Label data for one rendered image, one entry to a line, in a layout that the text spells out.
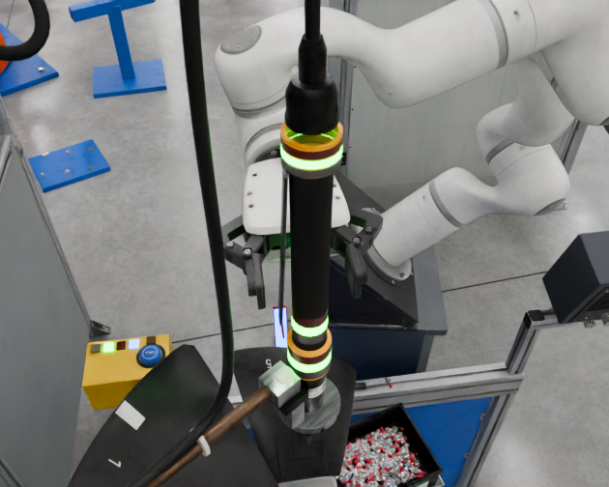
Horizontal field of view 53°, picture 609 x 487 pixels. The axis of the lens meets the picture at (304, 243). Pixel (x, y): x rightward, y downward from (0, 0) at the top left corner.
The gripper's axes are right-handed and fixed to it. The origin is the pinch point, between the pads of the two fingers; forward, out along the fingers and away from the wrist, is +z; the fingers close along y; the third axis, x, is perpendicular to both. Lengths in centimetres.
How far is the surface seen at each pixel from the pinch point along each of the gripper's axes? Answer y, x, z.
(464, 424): -46, -102, -35
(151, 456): 18.1, -26.2, 0.7
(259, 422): 5.6, -45.3, -12.2
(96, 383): 35, -58, -31
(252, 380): 5.9, -44.5, -19.3
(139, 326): 51, -165, -129
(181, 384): 14.4, -24.0, -7.0
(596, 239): -60, -40, -37
